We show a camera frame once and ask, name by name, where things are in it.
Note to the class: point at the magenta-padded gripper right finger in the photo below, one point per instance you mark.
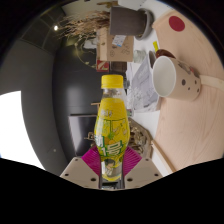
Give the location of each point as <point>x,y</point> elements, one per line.
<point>141,171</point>

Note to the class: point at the light plywood sheet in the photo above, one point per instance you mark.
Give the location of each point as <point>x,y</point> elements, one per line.
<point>193,130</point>

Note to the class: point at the yellow drink bottle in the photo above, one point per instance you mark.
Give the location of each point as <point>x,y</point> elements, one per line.
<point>112,133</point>

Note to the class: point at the flat round red coaster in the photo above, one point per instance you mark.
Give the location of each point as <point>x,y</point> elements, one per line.
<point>177,23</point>

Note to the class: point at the cardboard box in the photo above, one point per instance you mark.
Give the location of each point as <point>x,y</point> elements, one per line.
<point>113,50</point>

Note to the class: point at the dried plant in grey pot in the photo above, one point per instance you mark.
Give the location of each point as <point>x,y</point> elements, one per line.
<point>125,21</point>

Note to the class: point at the grey plant saucer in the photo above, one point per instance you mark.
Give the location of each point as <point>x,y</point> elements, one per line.
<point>148,23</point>

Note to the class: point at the red box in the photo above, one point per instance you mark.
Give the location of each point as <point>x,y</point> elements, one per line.
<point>101,66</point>

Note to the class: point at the dark wall screen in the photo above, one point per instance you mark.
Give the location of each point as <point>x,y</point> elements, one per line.
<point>80,133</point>

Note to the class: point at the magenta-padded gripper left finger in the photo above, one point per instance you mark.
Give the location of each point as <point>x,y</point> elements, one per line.
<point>81,171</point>

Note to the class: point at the yellow marker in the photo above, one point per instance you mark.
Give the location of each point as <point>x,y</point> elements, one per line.
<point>155,46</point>

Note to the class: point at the small glass jar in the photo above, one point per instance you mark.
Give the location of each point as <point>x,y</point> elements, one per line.
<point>139,56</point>

